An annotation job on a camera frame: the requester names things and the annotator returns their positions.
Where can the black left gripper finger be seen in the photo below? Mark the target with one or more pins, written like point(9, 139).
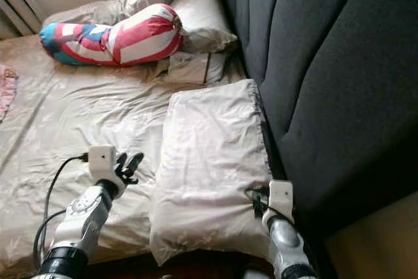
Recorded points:
point(136, 161)
point(122, 161)

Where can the large grey floral pillow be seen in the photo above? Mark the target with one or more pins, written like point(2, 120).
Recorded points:
point(212, 161)

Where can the pink cartoon blanket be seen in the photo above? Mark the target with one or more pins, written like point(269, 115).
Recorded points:
point(6, 89)

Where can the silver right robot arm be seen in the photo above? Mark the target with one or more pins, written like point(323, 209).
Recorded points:
point(287, 246)

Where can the bed with grey floral sheet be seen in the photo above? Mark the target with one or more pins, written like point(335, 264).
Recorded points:
point(72, 122)

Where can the folded grey floral cloth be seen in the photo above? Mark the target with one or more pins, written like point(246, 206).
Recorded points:
point(192, 68)

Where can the red white blue bolster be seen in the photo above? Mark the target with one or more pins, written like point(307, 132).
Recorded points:
point(144, 34)

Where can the dark grey padded headboard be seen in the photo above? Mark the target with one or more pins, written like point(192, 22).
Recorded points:
point(320, 63)

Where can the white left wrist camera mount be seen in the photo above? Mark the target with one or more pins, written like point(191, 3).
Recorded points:
point(102, 159)

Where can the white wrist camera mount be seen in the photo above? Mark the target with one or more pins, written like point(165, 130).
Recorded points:
point(281, 193)
point(102, 159)

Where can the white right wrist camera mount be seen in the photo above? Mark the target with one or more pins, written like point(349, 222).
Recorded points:
point(281, 193)

